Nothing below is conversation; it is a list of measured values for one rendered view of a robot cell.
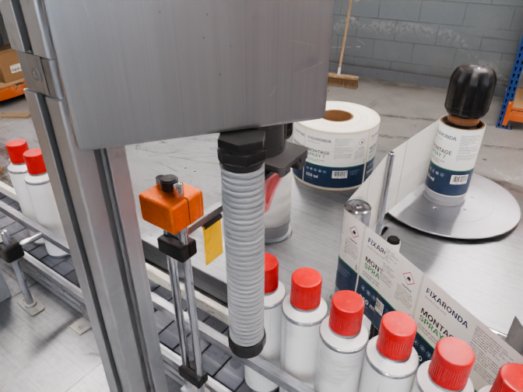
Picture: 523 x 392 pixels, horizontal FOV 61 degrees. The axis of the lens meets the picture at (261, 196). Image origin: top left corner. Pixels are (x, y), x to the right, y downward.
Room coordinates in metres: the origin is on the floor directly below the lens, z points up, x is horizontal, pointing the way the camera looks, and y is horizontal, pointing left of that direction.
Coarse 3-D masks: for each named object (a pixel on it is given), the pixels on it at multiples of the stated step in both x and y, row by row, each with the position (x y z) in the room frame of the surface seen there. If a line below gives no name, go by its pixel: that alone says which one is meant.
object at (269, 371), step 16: (0, 208) 0.69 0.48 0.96; (32, 224) 0.63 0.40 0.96; (48, 240) 0.60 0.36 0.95; (64, 240) 0.58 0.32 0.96; (160, 304) 0.44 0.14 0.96; (208, 336) 0.39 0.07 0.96; (224, 336) 0.38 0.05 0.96; (256, 368) 0.34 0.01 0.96; (272, 368) 0.34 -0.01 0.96; (288, 384) 0.32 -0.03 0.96; (304, 384) 0.32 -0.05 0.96
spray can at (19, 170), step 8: (8, 144) 0.69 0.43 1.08; (16, 144) 0.69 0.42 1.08; (24, 144) 0.70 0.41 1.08; (16, 152) 0.68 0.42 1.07; (16, 160) 0.68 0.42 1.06; (24, 160) 0.69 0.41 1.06; (8, 168) 0.69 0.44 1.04; (16, 168) 0.68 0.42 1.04; (24, 168) 0.68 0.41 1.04; (16, 176) 0.68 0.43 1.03; (24, 176) 0.68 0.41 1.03; (16, 184) 0.68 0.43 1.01; (24, 184) 0.68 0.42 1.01; (16, 192) 0.68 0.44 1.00; (24, 192) 0.67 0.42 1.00; (24, 200) 0.67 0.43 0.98; (24, 208) 0.68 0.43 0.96; (32, 208) 0.68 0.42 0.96; (32, 216) 0.68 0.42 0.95; (32, 232) 0.68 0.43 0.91; (40, 240) 0.68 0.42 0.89
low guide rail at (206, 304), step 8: (0, 184) 0.85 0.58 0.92; (8, 192) 0.82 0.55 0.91; (16, 200) 0.81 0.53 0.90; (152, 272) 0.56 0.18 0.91; (160, 272) 0.56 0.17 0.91; (152, 280) 0.56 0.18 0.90; (160, 280) 0.55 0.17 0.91; (168, 280) 0.54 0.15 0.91; (168, 288) 0.54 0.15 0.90; (184, 288) 0.52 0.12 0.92; (184, 296) 0.51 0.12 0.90; (200, 296) 0.50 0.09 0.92; (200, 304) 0.49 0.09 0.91; (208, 304) 0.49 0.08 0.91; (216, 304) 0.49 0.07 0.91; (208, 312) 0.49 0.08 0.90; (216, 312) 0.48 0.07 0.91; (224, 312) 0.47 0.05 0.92; (224, 320) 0.47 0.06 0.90
